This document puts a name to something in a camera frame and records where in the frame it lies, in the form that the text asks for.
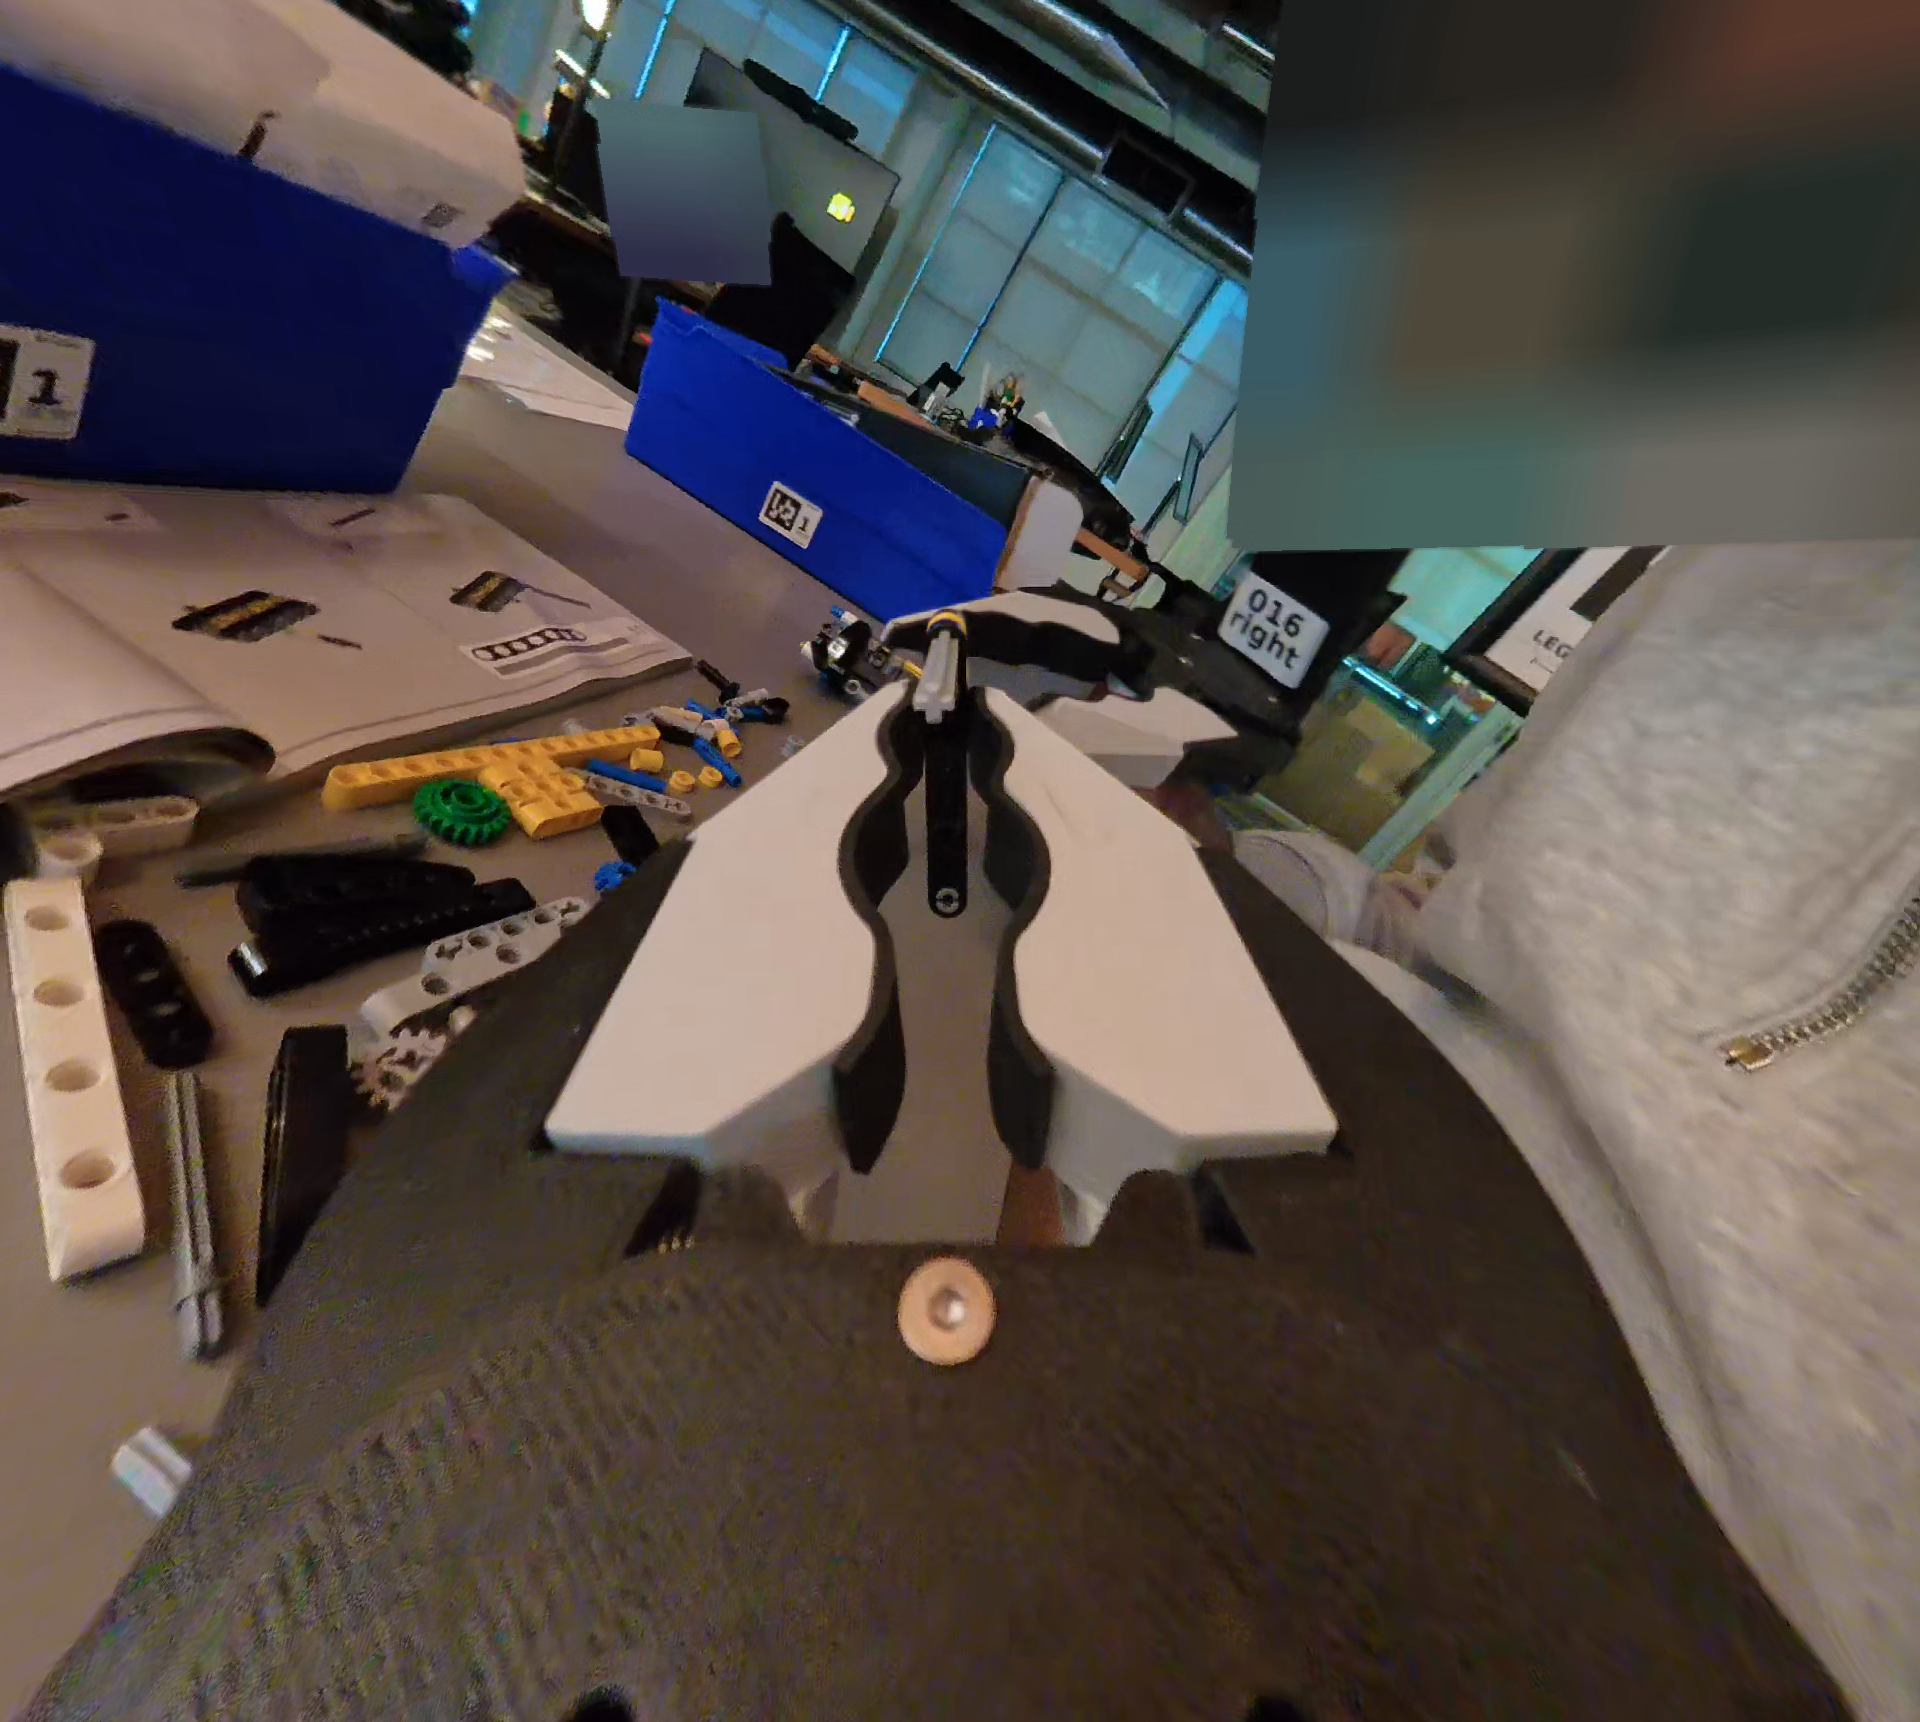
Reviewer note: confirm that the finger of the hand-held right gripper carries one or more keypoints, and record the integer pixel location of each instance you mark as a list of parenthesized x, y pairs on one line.
[(1035, 620), (1148, 734)]

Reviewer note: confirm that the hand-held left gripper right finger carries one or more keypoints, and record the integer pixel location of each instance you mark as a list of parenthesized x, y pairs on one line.
[(1171, 1003)]

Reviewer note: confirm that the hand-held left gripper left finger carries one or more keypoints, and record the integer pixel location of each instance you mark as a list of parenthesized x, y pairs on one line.
[(704, 1003)]

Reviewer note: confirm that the black yellow lego beam assembly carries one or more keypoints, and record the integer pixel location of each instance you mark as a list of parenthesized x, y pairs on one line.
[(948, 823)]

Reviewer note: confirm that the small black lego assembly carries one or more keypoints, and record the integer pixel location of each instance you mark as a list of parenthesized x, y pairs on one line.
[(849, 656)]

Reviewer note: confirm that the pile of loose lego pieces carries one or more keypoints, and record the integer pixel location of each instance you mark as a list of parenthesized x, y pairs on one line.
[(451, 776)]

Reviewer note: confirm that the lego instruction booklet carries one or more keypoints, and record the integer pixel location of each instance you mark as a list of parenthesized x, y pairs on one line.
[(301, 642)]

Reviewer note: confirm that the small pale lego piece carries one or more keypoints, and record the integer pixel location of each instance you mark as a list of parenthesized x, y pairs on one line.
[(150, 1470)]

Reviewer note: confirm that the person's right hand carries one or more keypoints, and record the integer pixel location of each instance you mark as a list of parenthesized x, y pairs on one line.
[(1200, 810)]

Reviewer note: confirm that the cardboard box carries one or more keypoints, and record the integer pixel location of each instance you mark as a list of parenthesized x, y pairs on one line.
[(1050, 536)]

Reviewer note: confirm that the cluttered office desk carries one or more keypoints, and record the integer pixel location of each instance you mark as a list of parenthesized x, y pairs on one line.
[(975, 432)]

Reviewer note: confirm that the stacked cardboard boxes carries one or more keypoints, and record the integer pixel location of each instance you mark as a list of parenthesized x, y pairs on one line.
[(1380, 763)]

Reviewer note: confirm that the blue storage bin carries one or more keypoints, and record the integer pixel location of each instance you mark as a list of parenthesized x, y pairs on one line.
[(840, 446), (195, 297)]

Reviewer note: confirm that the large display screen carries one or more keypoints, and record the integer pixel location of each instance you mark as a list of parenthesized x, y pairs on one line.
[(824, 163)]

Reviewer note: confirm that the white paper sheet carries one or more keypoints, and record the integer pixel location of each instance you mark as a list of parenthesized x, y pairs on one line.
[(541, 380)]

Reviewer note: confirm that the bright lamp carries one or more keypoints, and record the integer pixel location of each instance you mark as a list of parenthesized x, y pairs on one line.
[(594, 1)]

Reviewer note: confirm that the white printed paper bags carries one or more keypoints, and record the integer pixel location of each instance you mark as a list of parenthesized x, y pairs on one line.
[(225, 27)]

